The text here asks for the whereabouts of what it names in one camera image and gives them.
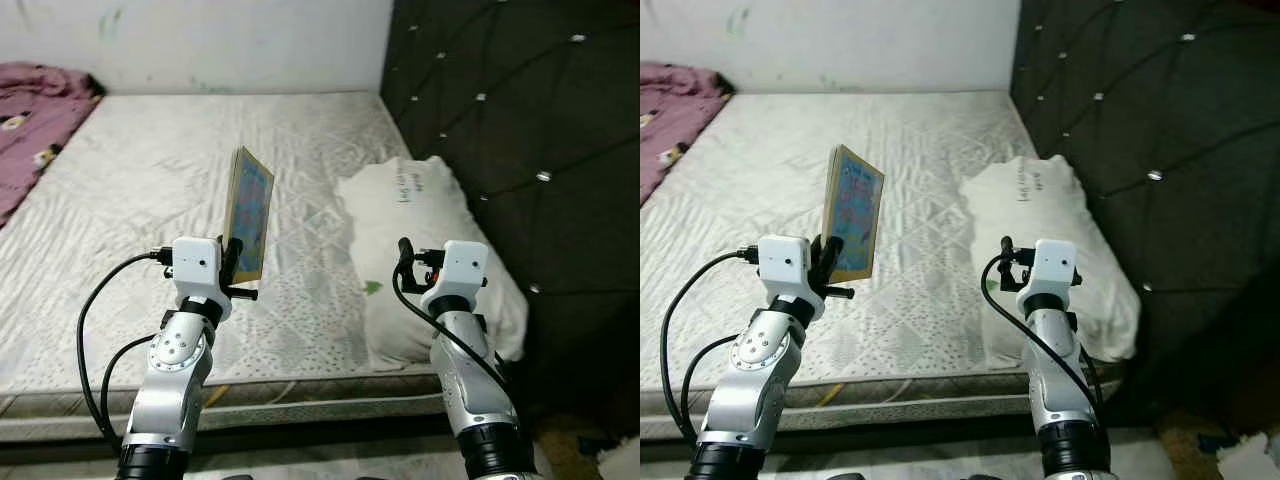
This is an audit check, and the black tufted headboard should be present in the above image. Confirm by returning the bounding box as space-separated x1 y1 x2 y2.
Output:
1010 0 1280 421
380 0 641 421

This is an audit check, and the brown floor mat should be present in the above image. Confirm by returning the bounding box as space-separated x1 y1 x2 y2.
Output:
1160 420 1226 480
540 420 603 480

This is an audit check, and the pink cartoon print blanket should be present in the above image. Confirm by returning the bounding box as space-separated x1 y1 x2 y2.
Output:
0 62 106 229
640 62 736 206

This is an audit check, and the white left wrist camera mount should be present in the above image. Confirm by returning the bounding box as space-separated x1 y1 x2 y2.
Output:
757 235 826 319
172 237 233 311

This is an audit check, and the grey quilted mattress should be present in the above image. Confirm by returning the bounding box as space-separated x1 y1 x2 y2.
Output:
640 92 1126 436
0 92 531 441

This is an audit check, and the white crumpled cloth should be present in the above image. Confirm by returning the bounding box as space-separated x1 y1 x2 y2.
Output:
598 435 641 480
1215 430 1280 480

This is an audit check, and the colourful children's book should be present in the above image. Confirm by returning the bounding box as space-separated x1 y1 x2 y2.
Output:
222 147 276 286
822 145 886 284

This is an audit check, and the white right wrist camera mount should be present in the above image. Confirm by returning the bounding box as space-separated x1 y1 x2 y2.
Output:
420 242 489 311
1030 238 1081 299

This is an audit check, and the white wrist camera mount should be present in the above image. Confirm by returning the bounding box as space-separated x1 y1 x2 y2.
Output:
757 235 826 319
172 237 233 311
1030 238 1081 299
420 242 489 311

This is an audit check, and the white pillow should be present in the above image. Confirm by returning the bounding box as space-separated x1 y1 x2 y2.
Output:
960 155 1141 363
335 155 529 371

